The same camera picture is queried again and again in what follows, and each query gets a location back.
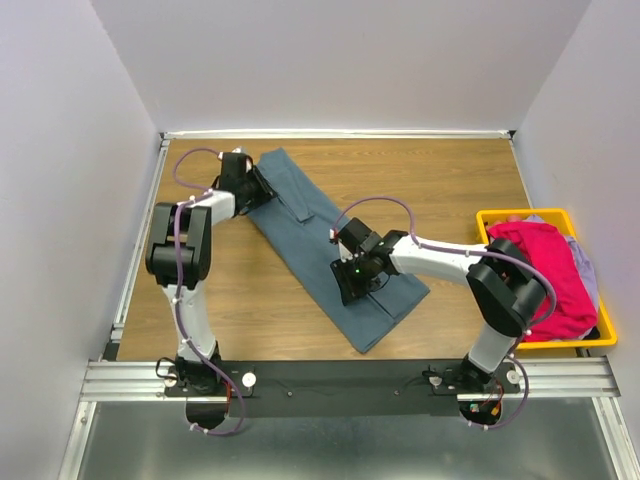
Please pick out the teal blue t-shirt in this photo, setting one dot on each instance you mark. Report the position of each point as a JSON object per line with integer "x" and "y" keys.
{"x": 296, "y": 223}

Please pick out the magenta t-shirt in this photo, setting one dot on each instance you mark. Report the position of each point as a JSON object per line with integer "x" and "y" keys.
{"x": 553, "y": 328}

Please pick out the black garment in bin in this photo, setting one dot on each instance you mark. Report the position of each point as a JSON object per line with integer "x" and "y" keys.
{"x": 592, "y": 334}

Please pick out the aluminium table rail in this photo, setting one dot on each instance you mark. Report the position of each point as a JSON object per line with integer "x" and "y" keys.
{"x": 117, "y": 327}
{"x": 284, "y": 133}

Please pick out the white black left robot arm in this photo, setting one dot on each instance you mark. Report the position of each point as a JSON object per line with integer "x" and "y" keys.
{"x": 179, "y": 257}

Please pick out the aluminium front frame rail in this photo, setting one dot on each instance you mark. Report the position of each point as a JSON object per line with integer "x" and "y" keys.
{"x": 539, "y": 378}

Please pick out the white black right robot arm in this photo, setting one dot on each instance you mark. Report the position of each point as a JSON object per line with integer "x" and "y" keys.
{"x": 511, "y": 295}

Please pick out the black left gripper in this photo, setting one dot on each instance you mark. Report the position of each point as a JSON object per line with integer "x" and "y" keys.
{"x": 266, "y": 192}

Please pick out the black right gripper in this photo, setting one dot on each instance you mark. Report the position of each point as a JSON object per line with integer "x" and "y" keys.
{"x": 346, "y": 286}

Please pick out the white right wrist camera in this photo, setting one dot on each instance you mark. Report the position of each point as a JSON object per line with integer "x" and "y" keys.
{"x": 345, "y": 254}

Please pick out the aluminium back table rail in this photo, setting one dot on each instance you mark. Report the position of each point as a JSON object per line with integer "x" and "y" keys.
{"x": 284, "y": 133}

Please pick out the yellow plastic bin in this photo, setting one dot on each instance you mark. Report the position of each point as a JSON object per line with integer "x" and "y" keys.
{"x": 560, "y": 219}

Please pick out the lavender t-shirt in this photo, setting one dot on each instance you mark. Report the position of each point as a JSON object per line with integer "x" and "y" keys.
{"x": 561, "y": 260}

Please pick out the aluminium left table rail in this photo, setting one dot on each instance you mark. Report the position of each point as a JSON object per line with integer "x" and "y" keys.
{"x": 117, "y": 327}

